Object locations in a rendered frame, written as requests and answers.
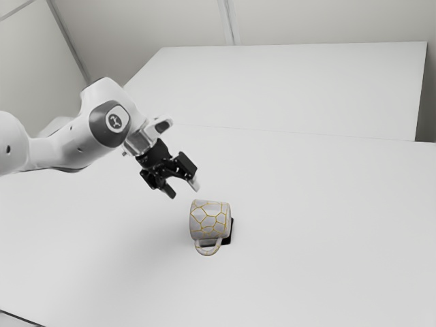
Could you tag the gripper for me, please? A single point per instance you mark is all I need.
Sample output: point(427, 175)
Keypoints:
point(157, 161)

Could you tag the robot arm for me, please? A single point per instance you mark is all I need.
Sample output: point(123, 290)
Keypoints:
point(68, 136)

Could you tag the white mug with yellow cracks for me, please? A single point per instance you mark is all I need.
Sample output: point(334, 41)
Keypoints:
point(209, 221)

